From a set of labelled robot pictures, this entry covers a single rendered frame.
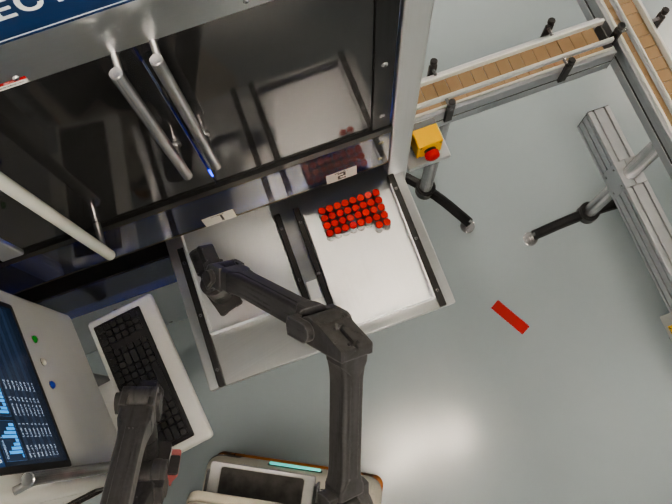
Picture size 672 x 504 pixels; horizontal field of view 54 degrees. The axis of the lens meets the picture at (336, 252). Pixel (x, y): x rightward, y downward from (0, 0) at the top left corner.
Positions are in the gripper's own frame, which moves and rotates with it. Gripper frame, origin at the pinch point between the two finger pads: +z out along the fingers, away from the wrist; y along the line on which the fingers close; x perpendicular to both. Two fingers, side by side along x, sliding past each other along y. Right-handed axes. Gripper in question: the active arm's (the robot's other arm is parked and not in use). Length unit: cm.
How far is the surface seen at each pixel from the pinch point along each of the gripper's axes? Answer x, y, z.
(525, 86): -104, 1, 0
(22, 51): -1, 19, -95
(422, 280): -46, -26, 4
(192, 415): 26.3, -17.6, 12.2
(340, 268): -29.8, -9.8, 4.1
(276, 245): -19.3, 6.1, 3.9
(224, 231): -9.7, 18.2, 3.8
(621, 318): -118, -73, 93
